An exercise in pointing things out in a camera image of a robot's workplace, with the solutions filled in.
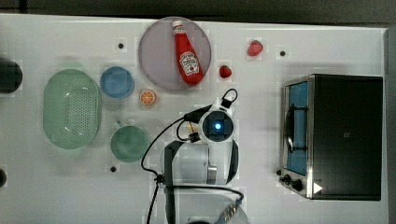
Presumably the red strawberry near plate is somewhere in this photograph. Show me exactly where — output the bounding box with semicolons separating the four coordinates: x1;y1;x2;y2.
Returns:
219;65;233;78

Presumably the green mug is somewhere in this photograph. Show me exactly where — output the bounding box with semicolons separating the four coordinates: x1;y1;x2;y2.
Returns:
110;121;149;163

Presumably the black round object left edge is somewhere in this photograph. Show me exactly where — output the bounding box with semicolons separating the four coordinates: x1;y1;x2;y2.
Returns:
0;60;22;94

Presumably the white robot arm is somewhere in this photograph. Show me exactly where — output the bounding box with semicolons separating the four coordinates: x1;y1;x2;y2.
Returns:
161;105;249;224

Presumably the purple round plate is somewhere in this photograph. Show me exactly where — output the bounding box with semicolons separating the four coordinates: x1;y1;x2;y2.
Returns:
138;17;211;91

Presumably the red ketchup bottle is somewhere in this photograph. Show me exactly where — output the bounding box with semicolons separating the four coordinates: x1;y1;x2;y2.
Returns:
172;21;204;86

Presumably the green perforated colander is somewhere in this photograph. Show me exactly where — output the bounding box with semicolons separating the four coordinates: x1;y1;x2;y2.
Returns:
43;69;102;149

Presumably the blue bowl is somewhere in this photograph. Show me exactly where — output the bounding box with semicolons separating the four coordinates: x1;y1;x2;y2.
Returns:
100;66;134;99

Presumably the black toaster oven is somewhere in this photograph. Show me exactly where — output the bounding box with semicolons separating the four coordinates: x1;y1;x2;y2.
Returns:
276;74;384;201

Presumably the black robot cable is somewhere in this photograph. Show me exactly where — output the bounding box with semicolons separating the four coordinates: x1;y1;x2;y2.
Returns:
140;105;246;224

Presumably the red strawberry far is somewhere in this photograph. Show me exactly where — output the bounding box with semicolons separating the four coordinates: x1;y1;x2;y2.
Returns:
247;40;264;57

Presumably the orange slice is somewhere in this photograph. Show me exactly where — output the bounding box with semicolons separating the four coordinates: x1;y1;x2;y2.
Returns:
139;90;157;105

